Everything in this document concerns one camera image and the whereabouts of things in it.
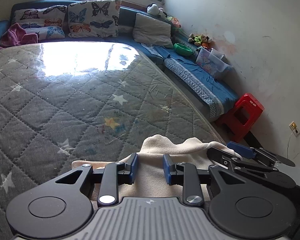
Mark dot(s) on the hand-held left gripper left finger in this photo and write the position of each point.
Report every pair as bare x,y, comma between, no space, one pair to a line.
133,168

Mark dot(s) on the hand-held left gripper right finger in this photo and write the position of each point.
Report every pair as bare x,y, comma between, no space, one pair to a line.
167,169

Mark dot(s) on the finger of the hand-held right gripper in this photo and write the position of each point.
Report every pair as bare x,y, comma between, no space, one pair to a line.
241,150
225,156

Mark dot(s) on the cream cloth garment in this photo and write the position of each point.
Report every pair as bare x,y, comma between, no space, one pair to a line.
165,145

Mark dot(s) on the red plastic stool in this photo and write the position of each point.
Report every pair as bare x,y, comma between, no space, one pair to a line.
250,102

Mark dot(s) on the blue patterned sofa cover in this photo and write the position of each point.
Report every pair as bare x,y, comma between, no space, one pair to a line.
202,87

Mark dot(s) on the clear plastic storage box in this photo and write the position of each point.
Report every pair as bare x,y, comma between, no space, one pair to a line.
212,65

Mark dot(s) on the green bowl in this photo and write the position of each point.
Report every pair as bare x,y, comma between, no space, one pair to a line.
183,48

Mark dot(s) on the brown green stuffed toy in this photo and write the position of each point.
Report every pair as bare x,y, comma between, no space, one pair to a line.
200,40

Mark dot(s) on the grey pillow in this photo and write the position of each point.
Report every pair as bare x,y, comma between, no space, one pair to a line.
152,30

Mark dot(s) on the blue sofa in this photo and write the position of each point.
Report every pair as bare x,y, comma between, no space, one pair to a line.
126,20

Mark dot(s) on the square butterfly print cushion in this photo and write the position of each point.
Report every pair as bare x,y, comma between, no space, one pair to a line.
92,17

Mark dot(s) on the panda plush toy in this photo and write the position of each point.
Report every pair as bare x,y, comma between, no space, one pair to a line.
153,10

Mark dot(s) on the wide butterfly print cushion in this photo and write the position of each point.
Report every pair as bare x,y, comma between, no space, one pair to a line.
40,17

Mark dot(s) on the pink cloth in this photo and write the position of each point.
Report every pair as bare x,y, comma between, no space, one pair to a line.
13,35

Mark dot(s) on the white wall socket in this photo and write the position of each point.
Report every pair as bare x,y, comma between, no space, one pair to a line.
295,128

